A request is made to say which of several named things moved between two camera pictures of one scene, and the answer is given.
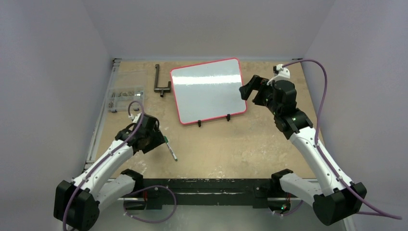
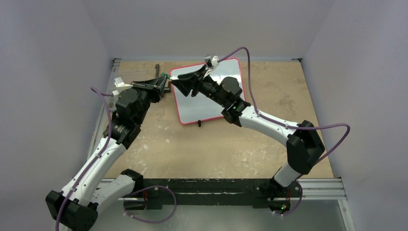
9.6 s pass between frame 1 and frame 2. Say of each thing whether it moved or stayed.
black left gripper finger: moved
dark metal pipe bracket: stayed
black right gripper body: moved
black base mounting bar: stayed
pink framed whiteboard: stayed
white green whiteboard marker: moved
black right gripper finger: moved
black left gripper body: moved
